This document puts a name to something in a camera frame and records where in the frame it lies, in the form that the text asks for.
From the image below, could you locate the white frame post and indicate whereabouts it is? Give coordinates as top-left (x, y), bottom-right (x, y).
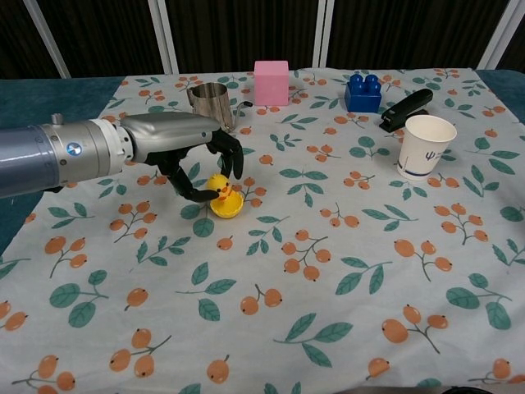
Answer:
top-left (147, 0), bottom-right (180, 75)
top-left (22, 0), bottom-right (71, 79)
top-left (477, 0), bottom-right (525, 71)
top-left (311, 0), bottom-right (336, 69)

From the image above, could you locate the stainless steel pitcher cup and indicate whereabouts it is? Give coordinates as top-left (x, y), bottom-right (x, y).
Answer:
top-left (186, 82), bottom-right (252, 133)

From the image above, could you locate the yellow cupcake mold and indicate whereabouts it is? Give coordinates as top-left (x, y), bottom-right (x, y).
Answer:
top-left (209, 190), bottom-right (244, 220)

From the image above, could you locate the yellow rubber duck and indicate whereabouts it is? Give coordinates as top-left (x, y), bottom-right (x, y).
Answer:
top-left (204, 173), bottom-right (231, 203)

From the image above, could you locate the black stapler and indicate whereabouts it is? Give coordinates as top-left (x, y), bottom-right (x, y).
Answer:
top-left (378, 88), bottom-right (434, 133)

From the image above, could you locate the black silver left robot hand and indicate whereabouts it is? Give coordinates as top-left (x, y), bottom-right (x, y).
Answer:
top-left (121, 113), bottom-right (244, 204)

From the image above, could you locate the blue toy building brick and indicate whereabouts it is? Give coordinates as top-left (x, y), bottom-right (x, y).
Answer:
top-left (344, 73), bottom-right (382, 113)

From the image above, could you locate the white paper cup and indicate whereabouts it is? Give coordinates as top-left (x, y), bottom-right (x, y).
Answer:
top-left (395, 114), bottom-right (458, 181)

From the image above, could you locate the pink cube block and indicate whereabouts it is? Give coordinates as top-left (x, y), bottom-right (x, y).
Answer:
top-left (253, 61), bottom-right (290, 107)

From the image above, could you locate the floral fruit print tablecloth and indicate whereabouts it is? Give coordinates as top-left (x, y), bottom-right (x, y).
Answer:
top-left (0, 67), bottom-right (525, 394)

